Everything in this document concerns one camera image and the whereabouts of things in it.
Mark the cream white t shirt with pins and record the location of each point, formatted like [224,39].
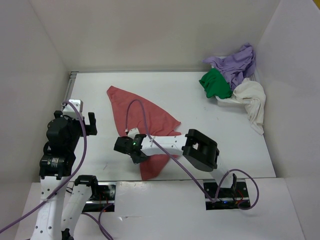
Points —
[252,95]

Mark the green t shirt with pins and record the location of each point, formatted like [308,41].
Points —
[215,85]

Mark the purple t shirt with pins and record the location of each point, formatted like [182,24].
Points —
[235,67]

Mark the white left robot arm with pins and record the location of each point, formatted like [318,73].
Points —
[57,220]

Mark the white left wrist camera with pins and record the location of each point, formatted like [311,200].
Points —
[72,108]

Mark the red t shirt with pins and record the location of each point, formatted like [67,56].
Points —
[133,111]

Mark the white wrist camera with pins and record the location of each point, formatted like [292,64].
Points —
[132,133]
[72,108]

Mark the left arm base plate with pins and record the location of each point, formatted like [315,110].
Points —
[100,197]

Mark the white plastic basket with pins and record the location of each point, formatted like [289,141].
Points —
[228,101]

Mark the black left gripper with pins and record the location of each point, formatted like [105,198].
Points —
[92,128]

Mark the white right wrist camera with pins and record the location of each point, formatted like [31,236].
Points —
[132,133]

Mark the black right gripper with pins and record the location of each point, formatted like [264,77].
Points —
[136,161]

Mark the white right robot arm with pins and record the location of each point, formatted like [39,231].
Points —
[201,152]

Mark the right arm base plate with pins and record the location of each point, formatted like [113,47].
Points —
[228,199]

